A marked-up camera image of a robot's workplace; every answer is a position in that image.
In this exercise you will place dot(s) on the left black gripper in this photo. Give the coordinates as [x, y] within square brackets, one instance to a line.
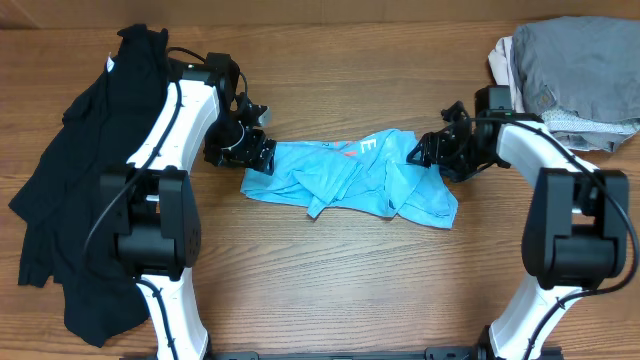
[249, 155]

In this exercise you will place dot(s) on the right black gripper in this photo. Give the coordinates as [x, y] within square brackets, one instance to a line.
[434, 155]

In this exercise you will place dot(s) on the light blue printed t-shirt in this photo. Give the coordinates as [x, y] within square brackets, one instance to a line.
[370, 175]

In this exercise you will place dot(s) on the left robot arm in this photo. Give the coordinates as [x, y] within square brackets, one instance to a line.
[150, 211]

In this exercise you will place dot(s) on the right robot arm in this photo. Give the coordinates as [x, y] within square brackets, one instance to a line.
[578, 240]

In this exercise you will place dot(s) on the beige folded garment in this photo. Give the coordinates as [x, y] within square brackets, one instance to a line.
[505, 72]

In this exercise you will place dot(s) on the grey folded garment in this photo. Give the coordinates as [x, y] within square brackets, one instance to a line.
[588, 65]

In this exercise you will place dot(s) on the black t-shirt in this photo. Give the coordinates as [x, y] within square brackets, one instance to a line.
[61, 202]

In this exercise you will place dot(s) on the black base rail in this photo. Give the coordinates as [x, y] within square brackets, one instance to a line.
[345, 355]

